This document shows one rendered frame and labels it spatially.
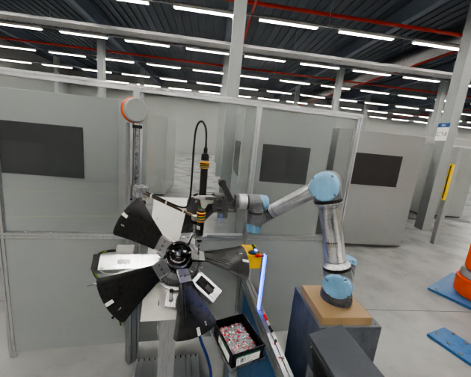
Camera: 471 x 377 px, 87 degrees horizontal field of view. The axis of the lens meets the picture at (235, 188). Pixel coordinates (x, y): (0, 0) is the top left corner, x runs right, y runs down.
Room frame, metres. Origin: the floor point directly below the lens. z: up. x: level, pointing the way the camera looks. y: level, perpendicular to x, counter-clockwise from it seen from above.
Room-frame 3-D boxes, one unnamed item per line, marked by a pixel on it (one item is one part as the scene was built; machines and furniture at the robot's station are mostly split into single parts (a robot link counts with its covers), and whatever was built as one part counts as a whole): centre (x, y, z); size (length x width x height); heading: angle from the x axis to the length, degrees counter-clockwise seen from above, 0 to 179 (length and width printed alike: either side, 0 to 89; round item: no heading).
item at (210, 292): (1.17, 0.11, 0.98); 0.20 x 0.16 x 0.20; 12
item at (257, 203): (1.19, -0.11, 1.47); 0.11 x 0.08 x 0.09; 102
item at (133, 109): (1.61, 0.68, 1.88); 0.17 x 0.15 x 0.16; 102
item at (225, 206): (1.15, 0.04, 1.46); 0.12 x 0.08 x 0.09; 102
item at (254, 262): (1.49, -0.14, 1.02); 0.16 x 0.10 x 0.11; 12
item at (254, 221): (1.20, -0.12, 1.37); 0.11 x 0.08 x 0.11; 152
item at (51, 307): (1.83, 0.30, 0.50); 2.59 x 0.03 x 0.91; 102
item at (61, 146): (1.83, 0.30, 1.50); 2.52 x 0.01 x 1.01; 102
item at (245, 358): (1.00, -0.08, 0.84); 0.22 x 0.17 x 0.07; 27
